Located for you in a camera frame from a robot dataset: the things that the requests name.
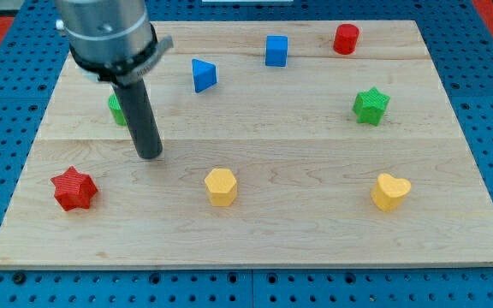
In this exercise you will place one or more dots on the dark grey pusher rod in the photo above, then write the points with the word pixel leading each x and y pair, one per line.
pixel 136 108

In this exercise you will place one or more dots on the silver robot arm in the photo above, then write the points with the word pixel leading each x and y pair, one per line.
pixel 115 42

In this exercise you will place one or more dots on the red star block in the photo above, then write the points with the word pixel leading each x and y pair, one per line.
pixel 74 190

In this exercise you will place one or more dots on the green star block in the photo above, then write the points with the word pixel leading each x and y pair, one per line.
pixel 370 106

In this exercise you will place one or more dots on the green cylinder block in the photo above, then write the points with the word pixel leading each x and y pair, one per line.
pixel 116 111

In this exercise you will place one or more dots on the blue triangle block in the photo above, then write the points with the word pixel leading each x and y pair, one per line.
pixel 204 75

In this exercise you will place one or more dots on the yellow hexagon block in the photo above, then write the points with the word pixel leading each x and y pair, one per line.
pixel 222 187

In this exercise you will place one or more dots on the blue cube block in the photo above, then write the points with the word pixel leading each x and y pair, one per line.
pixel 276 51

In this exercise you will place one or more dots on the wooden board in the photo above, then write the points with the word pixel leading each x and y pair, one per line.
pixel 304 166

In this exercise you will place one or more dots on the red cylinder block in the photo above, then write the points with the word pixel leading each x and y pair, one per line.
pixel 346 38

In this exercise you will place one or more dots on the yellow heart block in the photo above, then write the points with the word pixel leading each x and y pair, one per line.
pixel 388 192

